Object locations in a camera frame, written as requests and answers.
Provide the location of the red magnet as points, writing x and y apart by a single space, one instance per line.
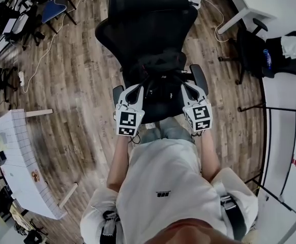
294 161

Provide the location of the brown round trinket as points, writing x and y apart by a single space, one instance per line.
35 175

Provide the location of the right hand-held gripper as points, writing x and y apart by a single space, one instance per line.
200 114

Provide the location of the small black box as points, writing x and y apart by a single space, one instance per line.
1 156

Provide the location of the white grid-pattern table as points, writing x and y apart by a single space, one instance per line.
18 156

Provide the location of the person's grey trousers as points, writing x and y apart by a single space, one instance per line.
173 132

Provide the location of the black mesh office chair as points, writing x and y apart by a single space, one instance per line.
148 16

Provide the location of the white laptop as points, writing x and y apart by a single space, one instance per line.
15 24

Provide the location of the person's chin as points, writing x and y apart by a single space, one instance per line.
188 232

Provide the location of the yellow printed bag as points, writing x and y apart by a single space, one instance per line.
18 216

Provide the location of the person's left forearm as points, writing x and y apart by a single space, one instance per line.
118 166

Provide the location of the black backpack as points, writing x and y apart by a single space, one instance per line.
163 88

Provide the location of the person's right forearm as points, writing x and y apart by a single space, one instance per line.
210 159

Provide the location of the person's white shirt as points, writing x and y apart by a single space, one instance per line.
163 177

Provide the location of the white desk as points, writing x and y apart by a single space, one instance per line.
249 6

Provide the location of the white power strip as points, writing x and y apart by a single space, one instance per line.
21 78

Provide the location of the blue bottle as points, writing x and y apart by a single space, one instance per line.
267 58

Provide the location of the blue seat chair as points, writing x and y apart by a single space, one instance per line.
52 10

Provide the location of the black office chair with armrests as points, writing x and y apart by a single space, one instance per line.
249 55

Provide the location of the person's left white shoe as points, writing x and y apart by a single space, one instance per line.
151 126

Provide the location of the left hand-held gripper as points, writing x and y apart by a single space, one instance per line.
127 119

